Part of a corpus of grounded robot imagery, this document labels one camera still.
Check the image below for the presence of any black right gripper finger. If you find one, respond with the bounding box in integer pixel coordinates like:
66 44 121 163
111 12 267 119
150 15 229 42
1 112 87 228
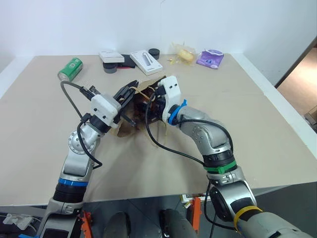
141 99 153 117

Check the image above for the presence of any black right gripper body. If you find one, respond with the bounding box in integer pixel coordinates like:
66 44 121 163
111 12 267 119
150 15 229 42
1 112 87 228
148 85 166 122

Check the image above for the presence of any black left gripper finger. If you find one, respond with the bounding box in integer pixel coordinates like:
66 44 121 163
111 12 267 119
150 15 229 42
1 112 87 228
124 79 141 91
120 111 137 128

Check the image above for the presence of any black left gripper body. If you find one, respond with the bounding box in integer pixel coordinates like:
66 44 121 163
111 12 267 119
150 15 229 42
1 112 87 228
113 82 140 112

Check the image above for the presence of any brown paper bag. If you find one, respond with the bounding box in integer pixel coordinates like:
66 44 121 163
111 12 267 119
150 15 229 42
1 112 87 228
110 74 172 150

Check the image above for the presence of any clear plastic bag with bread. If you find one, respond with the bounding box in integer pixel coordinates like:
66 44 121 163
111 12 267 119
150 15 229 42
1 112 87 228
169 41 198 66

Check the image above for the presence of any black flat pouch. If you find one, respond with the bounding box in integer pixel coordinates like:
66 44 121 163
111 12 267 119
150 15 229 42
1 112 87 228
115 54 137 70

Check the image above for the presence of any white box with product print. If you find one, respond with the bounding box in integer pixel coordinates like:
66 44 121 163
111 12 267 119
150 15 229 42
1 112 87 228
129 49 163 76

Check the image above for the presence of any grey tape roll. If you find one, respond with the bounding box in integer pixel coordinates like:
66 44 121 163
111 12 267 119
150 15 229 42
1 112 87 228
103 62 117 74

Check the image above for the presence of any plain white flat box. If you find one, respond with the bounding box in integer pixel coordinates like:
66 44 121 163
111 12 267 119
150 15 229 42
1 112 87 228
99 51 125 64

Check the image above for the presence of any green drink can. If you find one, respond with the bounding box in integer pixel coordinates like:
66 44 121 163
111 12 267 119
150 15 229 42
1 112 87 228
57 57 84 81

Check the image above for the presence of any purple plastic pouch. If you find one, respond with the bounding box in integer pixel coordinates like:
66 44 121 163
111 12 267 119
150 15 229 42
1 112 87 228
196 48 225 70

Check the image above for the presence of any dark rounded shape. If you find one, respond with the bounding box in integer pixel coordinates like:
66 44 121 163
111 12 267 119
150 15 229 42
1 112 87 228
103 211 131 238
159 208 199 238

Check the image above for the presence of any orange clamp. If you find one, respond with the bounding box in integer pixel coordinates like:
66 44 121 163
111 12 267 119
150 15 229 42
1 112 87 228
191 196 202 235
78 210 94 238

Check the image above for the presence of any brown wooden door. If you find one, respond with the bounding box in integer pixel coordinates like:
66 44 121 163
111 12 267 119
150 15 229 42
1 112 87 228
274 37 317 131

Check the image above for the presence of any white power strip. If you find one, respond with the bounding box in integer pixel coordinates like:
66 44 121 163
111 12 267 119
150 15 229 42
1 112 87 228
0 212 35 232

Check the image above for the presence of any blue wrist cable strap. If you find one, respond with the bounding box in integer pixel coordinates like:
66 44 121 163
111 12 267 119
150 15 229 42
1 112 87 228
167 98 188 126

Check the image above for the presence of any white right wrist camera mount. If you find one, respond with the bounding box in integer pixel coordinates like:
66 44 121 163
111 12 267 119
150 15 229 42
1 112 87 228
158 75 184 124

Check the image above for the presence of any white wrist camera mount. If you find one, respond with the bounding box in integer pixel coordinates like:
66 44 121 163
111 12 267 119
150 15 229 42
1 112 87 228
90 93 122 125
158 75 184 124

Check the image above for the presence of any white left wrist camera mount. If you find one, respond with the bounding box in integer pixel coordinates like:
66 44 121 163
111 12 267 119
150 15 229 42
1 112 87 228
90 93 122 125

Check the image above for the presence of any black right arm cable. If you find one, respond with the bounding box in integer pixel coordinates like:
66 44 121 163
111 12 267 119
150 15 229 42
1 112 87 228
144 91 235 167

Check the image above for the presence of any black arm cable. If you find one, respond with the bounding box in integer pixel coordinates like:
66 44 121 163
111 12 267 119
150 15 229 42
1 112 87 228
60 81 104 171
144 91 235 167

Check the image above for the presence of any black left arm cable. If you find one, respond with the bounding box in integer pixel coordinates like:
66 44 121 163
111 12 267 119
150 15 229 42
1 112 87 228
60 81 104 171

